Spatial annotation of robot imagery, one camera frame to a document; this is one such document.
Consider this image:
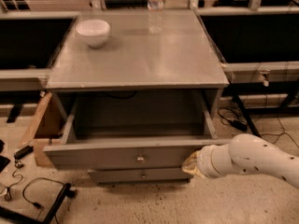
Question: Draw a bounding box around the grey top drawer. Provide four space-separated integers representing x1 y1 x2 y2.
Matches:
44 90 222 170

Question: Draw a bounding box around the grey drawer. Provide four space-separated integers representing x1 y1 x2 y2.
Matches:
89 167 192 185
44 90 222 170

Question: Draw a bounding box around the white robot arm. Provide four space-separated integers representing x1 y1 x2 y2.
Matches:
181 133 299 188

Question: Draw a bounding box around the grey lower drawer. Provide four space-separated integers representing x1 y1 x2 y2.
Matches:
89 167 192 185

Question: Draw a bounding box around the black table leg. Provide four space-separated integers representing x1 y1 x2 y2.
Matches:
233 94 261 137

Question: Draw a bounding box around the grey wooden cabinet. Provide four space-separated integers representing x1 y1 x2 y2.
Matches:
45 8 230 142

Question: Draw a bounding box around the brown cardboard box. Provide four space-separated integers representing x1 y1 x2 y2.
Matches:
19 92 66 168

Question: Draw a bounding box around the white ceramic bowl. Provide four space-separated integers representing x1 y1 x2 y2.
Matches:
75 19 110 48

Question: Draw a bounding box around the black device on floor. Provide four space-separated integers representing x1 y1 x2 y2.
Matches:
14 146 34 160

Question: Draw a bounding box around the clear plastic water bottle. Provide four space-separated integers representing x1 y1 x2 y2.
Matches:
148 0 164 34

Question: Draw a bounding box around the black metal stand leg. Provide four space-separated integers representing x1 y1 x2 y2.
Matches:
0 182 78 224

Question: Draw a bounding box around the black power adapter with cable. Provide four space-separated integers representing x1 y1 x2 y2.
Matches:
218 106 248 132

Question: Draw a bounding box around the black cable on floor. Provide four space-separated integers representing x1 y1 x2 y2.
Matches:
0 161 68 210

